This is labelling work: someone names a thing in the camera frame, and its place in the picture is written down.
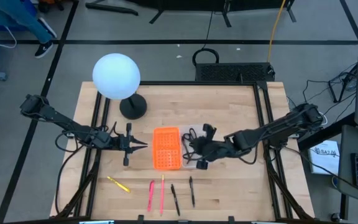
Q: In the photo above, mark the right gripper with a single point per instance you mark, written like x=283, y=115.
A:
x=213, y=148

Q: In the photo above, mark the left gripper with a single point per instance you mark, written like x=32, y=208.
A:
x=121, y=143

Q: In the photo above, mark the yellow highlighter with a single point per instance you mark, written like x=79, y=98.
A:
x=119, y=184

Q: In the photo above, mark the black pen with rubber grip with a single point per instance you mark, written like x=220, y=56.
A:
x=192, y=193

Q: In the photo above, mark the pink highlighter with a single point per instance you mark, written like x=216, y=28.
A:
x=151, y=196

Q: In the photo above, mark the pink pencil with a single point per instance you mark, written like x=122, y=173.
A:
x=162, y=196

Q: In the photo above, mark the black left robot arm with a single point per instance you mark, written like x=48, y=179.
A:
x=57, y=116

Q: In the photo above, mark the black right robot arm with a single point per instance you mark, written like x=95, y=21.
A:
x=278, y=126

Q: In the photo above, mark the clear plastic supply box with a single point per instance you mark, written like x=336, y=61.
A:
x=187, y=165

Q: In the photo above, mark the orange perforated tray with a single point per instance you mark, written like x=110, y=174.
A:
x=166, y=149

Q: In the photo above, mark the plain black pen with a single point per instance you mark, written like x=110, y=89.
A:
x=175, y=199

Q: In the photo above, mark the white globe lamp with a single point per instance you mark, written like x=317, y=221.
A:
x=116, y=76

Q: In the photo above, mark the black perforated computer case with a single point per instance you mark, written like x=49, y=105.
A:
x=235, y=72

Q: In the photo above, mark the white paper booklet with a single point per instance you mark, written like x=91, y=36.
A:
x=325, y=157

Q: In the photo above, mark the black floor stand bar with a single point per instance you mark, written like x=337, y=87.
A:
x=110, y=8

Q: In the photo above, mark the black partition curtain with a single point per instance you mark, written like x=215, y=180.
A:
x=197, y=3

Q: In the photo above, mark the person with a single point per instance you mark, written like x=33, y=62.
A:
x=20, y=18

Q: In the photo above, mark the black aluminium table frame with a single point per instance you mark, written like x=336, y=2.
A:
x=197, y=83

